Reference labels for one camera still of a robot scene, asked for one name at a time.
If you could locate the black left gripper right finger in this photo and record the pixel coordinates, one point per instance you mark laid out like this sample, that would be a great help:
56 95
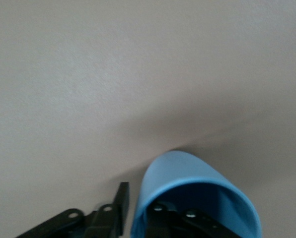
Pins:
187 220

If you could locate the blue plastic cup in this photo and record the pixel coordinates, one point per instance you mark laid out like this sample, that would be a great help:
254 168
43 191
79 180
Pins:
187 178

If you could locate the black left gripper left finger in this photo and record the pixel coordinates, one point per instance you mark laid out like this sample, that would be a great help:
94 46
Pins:
93 218

